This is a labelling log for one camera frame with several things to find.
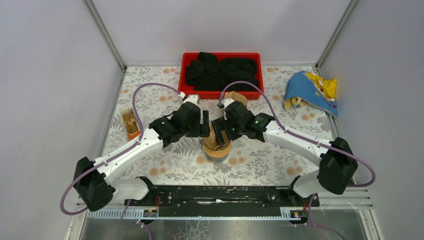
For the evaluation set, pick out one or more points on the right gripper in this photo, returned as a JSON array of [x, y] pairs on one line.
[[220, 124]]

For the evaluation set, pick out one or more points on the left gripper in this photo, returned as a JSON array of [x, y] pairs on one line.
[[204, 123]]

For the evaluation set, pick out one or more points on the clear glass carafe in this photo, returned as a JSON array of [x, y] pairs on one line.
[[215, 148]]

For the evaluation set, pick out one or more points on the single brown paper filter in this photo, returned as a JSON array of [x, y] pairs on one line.
[[236, 97]]

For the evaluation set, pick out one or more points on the orange coffee filter box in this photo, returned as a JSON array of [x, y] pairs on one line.
[[131, 136]]

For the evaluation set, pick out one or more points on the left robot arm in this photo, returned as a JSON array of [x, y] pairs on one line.
[[96, 181]]

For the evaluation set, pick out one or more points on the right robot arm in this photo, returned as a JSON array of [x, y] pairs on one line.
[[334, 158]]

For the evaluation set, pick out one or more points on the black cloth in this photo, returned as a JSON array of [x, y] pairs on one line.
[[209, 74]]

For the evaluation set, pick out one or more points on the blue and yellow cloth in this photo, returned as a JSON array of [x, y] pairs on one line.
[[309, 88]]

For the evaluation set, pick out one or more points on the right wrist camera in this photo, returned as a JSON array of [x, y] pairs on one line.
[[225, 103]]

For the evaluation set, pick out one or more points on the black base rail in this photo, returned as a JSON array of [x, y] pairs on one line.
[[222, 201]]

